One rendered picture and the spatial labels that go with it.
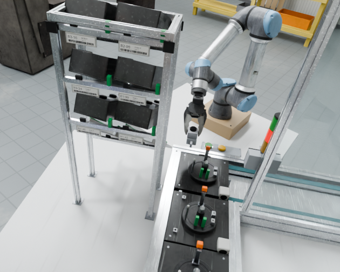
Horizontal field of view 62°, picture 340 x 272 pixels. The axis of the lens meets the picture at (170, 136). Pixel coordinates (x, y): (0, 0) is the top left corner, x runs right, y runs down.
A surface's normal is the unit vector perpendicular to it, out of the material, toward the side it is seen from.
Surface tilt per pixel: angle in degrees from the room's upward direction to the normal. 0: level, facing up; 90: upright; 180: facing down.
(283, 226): 90
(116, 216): 0
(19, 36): 93
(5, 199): 0
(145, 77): 65
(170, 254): 0
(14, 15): 93
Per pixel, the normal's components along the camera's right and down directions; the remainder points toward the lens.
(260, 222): -0.16, 0.60
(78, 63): -0.25, 0.18
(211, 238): 0.11, -0.77
